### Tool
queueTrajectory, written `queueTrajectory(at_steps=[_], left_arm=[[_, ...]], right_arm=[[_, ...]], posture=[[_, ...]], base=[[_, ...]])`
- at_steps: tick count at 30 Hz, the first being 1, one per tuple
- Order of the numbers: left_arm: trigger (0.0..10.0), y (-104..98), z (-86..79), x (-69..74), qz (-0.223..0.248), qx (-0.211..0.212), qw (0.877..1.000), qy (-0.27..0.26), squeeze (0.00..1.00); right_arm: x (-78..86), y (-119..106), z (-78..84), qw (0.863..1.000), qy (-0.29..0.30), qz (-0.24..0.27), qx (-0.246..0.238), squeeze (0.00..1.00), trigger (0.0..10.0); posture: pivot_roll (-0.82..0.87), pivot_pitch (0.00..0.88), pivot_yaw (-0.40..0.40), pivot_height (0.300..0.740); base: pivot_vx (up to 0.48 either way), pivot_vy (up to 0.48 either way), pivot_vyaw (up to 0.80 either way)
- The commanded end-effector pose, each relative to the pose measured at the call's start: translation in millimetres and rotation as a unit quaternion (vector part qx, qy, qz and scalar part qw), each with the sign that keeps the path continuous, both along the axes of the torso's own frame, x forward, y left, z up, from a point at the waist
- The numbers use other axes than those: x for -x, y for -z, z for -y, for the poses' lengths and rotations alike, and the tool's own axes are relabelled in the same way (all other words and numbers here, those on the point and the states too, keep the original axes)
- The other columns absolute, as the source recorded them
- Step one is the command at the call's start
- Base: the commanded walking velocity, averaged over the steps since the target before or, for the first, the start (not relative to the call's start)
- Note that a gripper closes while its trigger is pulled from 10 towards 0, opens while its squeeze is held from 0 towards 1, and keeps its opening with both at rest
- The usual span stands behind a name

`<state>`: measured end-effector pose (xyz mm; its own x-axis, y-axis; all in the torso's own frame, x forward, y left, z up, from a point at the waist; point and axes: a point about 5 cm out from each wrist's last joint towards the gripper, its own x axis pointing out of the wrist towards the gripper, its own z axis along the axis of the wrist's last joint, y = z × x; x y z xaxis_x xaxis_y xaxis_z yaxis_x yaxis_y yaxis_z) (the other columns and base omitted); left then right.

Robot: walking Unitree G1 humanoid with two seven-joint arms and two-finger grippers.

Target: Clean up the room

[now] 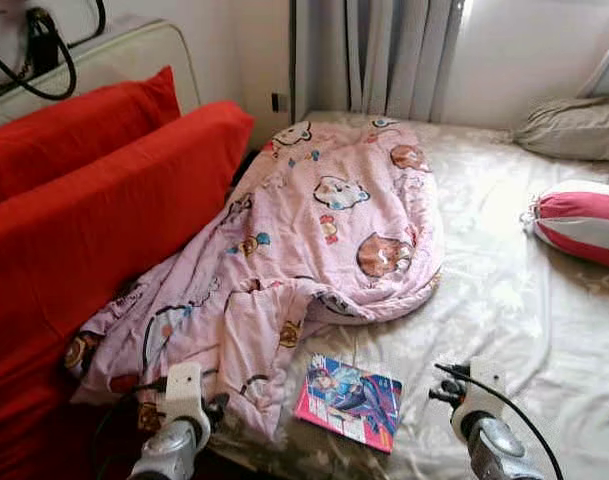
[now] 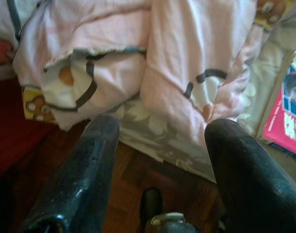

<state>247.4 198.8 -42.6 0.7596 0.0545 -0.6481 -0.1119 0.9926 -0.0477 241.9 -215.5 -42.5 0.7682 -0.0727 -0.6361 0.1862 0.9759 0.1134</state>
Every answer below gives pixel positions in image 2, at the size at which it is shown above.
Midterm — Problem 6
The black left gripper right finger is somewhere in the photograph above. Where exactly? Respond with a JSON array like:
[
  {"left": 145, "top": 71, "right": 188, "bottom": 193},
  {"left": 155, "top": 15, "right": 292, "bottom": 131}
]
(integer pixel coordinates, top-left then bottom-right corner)
[{"left": 205, "top": 118, "right": 296, "bottom": 233}]

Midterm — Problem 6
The pink cartoon print blanket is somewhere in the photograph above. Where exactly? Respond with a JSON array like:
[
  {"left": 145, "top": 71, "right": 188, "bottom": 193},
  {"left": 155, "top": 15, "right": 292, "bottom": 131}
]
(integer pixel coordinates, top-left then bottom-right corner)
[{"left": 0, "top": 0, "right": 294, "bottom": 131}]

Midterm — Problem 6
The bed with beige floral sheet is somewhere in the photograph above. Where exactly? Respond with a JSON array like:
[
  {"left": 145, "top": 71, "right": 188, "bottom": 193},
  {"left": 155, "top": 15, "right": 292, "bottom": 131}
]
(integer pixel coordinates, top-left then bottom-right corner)
[{"left": 106, "top": 14, "right": 296, "bottom": 185}]

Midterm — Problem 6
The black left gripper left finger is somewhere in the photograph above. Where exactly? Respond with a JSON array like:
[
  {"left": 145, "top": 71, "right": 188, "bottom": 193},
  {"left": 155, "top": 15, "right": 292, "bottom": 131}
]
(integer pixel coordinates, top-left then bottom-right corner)
[{"left": 21, "top": 114, "right": 121, "bottom": 233}]

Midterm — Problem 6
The red pillow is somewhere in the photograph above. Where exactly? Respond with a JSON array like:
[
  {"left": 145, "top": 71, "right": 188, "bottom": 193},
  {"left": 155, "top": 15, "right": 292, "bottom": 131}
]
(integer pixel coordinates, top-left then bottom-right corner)
[{"left": 0, "top": 77, "right": 56, "bottom": 177}]

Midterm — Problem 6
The pink and blue magazine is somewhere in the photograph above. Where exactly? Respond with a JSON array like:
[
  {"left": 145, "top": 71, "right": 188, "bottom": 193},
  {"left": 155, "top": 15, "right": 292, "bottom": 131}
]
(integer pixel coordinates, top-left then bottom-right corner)
[{"left": 263, "top": 48, "right": 296, "bottom": 160}]

